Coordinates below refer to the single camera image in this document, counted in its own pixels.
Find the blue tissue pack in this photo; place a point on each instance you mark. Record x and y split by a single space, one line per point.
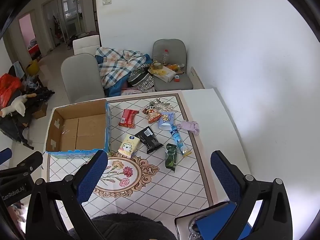
165 121

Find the white goose plush toy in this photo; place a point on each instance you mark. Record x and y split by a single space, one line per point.
18 105

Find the white light switch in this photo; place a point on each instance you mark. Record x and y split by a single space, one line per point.
107 0

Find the striped black white cushion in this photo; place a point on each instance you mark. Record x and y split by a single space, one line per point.
140 78

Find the red plastic bag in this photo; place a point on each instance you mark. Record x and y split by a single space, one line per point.
8 87

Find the purple cloth scrunchie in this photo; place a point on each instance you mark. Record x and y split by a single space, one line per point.
190 126

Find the red snack packet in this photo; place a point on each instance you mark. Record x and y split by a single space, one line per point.
128 118

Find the grey chair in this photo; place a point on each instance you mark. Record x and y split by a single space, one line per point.
80 77
172 46

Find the blue face mask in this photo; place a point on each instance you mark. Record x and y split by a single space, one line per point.
19 70

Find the white wrapped box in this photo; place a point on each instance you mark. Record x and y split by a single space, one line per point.
165 76

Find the glass sliding door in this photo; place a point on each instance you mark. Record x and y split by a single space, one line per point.
70 17

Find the clear plastic bottle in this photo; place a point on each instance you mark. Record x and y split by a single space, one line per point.
165 57

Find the white chair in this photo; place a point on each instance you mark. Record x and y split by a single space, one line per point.
86 43

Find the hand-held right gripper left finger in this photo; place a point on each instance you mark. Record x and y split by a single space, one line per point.
92 175

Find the orange snack packet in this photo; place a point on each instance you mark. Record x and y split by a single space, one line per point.
153 116

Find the white folded board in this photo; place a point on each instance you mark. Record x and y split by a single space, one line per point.
197 78

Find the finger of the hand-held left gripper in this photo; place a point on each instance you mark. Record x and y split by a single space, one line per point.
5 156
27 162

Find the cardboard box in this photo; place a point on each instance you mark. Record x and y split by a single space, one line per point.
75 130

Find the black folded stroller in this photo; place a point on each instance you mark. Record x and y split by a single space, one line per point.
12 130

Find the small red blue box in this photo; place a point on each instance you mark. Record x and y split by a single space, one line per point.
177 78

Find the yellow bag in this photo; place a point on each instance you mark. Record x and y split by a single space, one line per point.
32 68

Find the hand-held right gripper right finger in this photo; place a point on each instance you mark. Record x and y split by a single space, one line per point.
225 177

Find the plaid blanket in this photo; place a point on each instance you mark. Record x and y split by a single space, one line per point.
115 67

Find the black wipes packet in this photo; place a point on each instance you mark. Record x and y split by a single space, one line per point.
150 140

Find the green snack packet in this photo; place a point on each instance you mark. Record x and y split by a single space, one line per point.
171 157

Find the long blue packet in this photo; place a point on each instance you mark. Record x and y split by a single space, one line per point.
178 138

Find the yellow tissue pack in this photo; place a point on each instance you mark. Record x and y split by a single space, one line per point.
128 146

